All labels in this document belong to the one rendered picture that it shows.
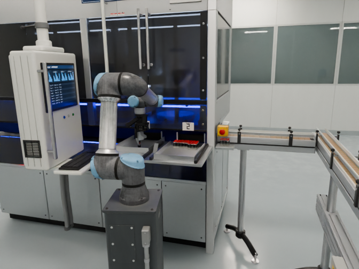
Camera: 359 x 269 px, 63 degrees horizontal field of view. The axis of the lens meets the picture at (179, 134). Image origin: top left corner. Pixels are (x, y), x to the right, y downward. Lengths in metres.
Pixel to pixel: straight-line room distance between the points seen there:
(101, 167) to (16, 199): 1.80
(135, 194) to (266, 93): 5.45
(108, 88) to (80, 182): 1.33
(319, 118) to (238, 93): 1.77
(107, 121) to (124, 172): 0.27
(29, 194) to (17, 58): 1.43
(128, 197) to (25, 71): 1.00
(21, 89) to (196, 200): 1.42
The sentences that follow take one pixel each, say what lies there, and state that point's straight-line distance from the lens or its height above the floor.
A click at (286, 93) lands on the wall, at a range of 6.65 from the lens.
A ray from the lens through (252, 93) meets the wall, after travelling 6.64.
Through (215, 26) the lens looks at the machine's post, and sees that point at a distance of 2.05.
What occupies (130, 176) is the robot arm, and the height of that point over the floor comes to 0.93.
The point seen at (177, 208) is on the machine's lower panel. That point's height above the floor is 0.35.
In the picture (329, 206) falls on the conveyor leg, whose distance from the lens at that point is 2.08.
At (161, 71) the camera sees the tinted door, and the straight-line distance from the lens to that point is 2.13.
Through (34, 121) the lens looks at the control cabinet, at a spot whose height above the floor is 1.12.
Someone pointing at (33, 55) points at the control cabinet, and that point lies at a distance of 1.97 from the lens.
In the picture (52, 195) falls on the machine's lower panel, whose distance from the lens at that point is 2.89.
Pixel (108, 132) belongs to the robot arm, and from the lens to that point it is 1.48.
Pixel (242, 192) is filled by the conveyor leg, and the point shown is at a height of 0.48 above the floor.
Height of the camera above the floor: 1.45
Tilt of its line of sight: 13 degrees down
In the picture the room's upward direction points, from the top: 1 degrees counter-clockwise
